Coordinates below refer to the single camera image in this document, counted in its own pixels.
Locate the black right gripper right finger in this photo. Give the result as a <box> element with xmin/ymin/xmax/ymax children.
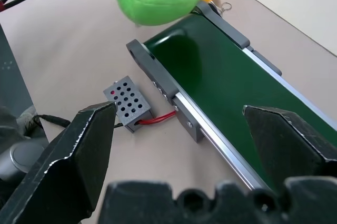
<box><xmin>242</xmin><ymin>105</ymin><xmax>337</xmax><ymax>196</ymax></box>

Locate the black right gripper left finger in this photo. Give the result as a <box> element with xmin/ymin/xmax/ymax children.
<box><xmin>0</xmin><ymin>100</ymin><xmax>117</xmax><ymax>224</ymax></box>

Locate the silver keyring clasp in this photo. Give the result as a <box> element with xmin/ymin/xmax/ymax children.
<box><xmin>209</xmin><ymin>1</ymin><xmax>233</xmax><ymax>14</ymax></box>

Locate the silver robot body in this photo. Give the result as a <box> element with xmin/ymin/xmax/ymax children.
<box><xmin>0</xmin><ymin>23</ymin><xmax>49</xmax><ymax>182</ymax></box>

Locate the grey perforated control box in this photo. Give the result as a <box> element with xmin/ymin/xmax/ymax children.
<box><xmin>103</xmin><ymin>76</ymin><xmax>154</xmax><ymax>134</ymax></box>

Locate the green conveyor belt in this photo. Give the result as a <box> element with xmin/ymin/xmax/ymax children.
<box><xmin>125</xmin><ymin>0</ymin><xmax>337</xmax><ymax>192</ymax></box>

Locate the red wire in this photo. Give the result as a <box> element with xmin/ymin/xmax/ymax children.
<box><xmin>136</xmin><ymin>110</ymin><xmax>177</xmax><ymax>125</ymax></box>

